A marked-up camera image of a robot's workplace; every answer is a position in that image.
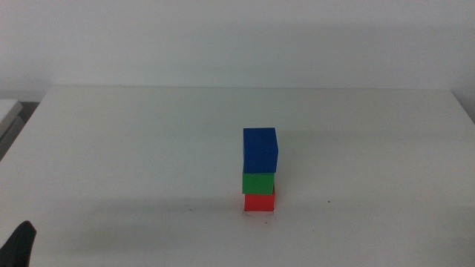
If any white side furniture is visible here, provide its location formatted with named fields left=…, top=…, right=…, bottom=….
left=0, top=99, right=26, bottom=161

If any red cube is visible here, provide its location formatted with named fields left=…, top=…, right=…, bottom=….
left=243, top=186, right=277, bottom=213

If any blue cube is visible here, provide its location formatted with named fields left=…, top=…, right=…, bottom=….
left=242, top=127, right=280, bottom=175

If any green cube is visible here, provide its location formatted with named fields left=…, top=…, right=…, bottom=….
left=241, top=166, right=276, bottom=197

